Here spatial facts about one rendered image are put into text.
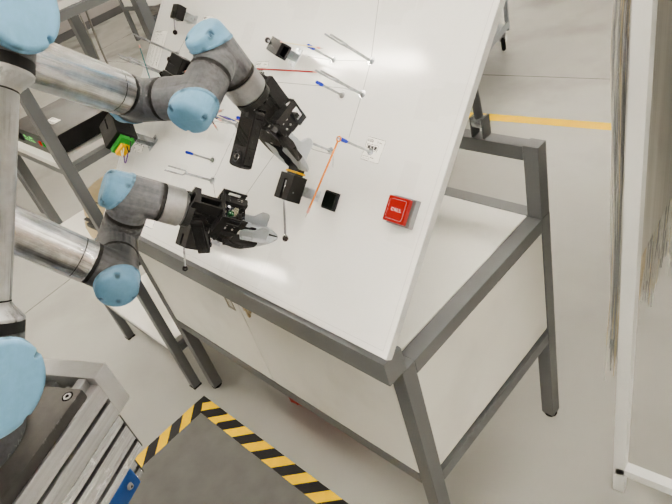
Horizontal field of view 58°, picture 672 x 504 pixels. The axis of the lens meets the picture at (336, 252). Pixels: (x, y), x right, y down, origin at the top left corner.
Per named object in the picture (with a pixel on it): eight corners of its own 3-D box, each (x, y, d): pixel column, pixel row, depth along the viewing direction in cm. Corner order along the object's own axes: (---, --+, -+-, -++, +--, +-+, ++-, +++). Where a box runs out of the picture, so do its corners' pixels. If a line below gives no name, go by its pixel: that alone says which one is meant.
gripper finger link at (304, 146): (328, 155, 127) (302, 125, 122) (312, 177, 126) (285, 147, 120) (319, 153, 130) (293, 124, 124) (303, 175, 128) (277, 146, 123)
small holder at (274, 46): (285, 38, 147) (263, 26, 142) (305, 52, 142) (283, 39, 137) (276, 55, 149) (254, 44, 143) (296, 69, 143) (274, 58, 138)
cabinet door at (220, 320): (273, 381, 183) (227, 285, 160) (175, 319, 219) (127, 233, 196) (278, 377, 184) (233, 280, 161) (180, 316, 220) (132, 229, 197)
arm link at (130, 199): (95, 197, 116) (108, 158, 113) (152, 212, 122) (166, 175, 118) (95, 217, 110) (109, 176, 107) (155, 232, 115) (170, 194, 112)
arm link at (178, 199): (154, 228, 117) (157, 195, 122) (177, 234, 119) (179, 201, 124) (167, 207, 112) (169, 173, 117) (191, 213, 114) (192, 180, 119)
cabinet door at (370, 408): (417, 476, 147) (384, 369, 124) (272, 383, 183) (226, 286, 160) (423, 468, 148) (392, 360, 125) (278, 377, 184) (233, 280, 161)
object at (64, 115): (58, 159, 188) (47, 140, 184) (17, 142, 211) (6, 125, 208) (145, 110, 204) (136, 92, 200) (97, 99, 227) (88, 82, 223)
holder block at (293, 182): (286, 199, 132) (273, 196, 129) (294, 175, 132) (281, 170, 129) (299, 204, 130) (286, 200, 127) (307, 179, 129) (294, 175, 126)
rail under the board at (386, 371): (390, 387, 120) (383, 365, 116) (110, 236, 196) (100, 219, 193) (407, 368, 122) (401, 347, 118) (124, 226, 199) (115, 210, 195)
